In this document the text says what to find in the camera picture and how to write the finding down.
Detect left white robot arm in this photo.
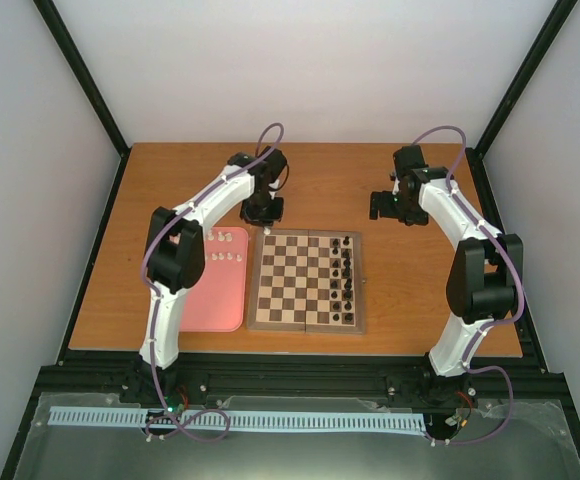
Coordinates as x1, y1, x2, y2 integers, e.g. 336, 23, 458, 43
139, 146, 288, 403

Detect pink plastic tray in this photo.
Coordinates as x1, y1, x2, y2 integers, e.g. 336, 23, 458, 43
179, 227, 249, 333

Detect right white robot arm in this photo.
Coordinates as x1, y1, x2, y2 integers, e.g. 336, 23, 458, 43
369, 145, 525, 378

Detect black aluminium frame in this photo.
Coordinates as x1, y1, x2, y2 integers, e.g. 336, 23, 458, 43
1, 1, 580, 479

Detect wooden chess board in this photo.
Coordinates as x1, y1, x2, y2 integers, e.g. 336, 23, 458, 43
247, 229, 366, 335

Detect light blue cable duct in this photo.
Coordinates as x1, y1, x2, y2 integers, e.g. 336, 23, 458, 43
47, 406, 426, 435

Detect white chess pieces row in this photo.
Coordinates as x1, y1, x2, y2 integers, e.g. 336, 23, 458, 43
205, 229, 235, 261

